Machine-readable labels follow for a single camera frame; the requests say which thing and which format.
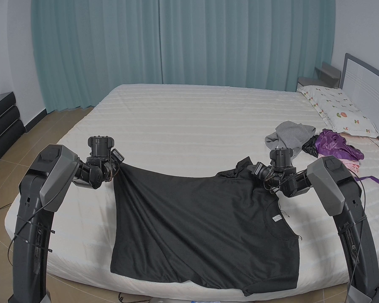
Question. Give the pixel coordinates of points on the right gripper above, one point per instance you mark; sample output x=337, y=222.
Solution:
x=265, y=173

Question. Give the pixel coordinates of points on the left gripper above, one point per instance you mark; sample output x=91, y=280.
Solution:
x=111, y=168

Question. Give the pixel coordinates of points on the black T-shirt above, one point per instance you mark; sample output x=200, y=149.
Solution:
x=202, y=226

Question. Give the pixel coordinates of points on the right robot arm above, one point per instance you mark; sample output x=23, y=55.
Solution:
x=331, y=185

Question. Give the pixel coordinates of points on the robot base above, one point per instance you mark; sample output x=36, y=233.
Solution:
x=205, y=301

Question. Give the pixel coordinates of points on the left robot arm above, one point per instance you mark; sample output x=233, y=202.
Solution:
x=53, y=175

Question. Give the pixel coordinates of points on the bed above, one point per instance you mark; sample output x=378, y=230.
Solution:
x=192, y=121

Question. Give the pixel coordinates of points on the grey garment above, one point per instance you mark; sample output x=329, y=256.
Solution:
x=293, y=134

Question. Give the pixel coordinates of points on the black shiny garment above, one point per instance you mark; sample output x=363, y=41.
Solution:
x=310, y=147

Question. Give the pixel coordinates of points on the purple garment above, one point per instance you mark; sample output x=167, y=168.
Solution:
x=331, y=144

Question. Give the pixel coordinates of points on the pink garment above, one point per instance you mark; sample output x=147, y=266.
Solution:
x=352, y=166

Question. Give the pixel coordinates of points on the white printed pillow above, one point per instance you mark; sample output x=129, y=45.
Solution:
x=338, y=109

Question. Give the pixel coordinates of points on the grey bedside table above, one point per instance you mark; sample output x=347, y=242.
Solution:
x=327, y=73

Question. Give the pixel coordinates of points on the blue-green curtain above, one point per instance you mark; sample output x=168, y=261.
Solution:
x=98, y=36
x=240, y=30

